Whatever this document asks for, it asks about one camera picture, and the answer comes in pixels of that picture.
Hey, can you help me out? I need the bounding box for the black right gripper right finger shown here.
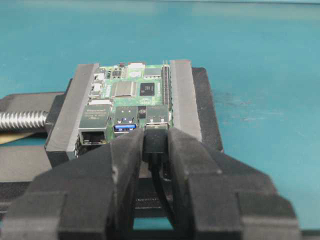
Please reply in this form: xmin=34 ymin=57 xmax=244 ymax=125
xmin=168 ymin=128 xmax=301 ymax=240

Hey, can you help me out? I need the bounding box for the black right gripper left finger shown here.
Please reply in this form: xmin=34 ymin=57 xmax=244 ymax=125
xmin=1 ymin=129 xmax=144 ymax=240

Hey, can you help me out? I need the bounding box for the black USB cable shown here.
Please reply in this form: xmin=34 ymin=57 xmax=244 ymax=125
xmin=142 ymin=124 xmax=179 ymax=232

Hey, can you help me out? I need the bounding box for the black bench vise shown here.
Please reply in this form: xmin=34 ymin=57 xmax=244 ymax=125
xmin=0 ymin=59 xmax=225 ymax=218

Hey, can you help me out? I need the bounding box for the silver vise screw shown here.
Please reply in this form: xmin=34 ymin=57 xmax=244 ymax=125
xmin=0 ymin=110 xmax=49 ymax=131

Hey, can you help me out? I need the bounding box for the green circuit board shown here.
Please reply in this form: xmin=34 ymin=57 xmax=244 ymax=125
xmin=78 ymin=61 xmax=174 ymax=146

